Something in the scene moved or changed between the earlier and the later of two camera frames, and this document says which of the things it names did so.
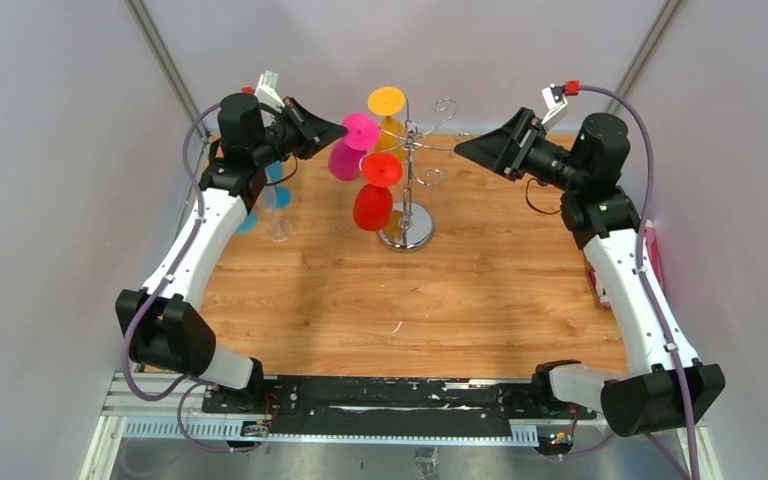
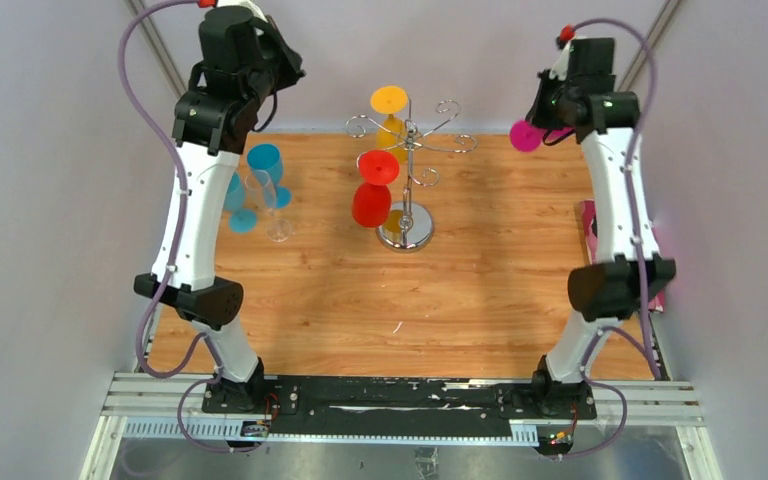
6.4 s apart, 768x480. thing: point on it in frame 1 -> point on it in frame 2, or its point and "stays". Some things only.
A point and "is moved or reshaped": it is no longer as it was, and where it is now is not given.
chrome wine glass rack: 413,229 stays
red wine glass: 373,202 stays
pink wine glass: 347,156 is moved or reshaped
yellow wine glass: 387,104 stays
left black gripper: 314,133 -> 268,35
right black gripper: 503,149 -> 539,115
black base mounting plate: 391,407 stays
